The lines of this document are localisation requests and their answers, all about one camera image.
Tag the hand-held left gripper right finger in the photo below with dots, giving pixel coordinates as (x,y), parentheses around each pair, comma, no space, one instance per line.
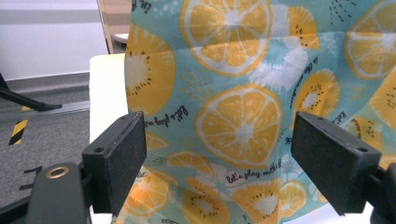
(333,161)

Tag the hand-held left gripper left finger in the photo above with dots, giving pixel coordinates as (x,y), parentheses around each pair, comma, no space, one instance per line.
(118,161)

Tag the fruit print cloth bag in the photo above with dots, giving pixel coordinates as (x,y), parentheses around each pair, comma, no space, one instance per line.
(243,93)

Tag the yellow black floor tape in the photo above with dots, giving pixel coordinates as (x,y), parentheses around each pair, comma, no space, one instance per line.
(18,130)

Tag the black metal stand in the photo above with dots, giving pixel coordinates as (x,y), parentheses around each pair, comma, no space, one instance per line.
(28,102)

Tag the wooden desk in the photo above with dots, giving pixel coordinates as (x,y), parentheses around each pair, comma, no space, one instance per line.
(115,18)

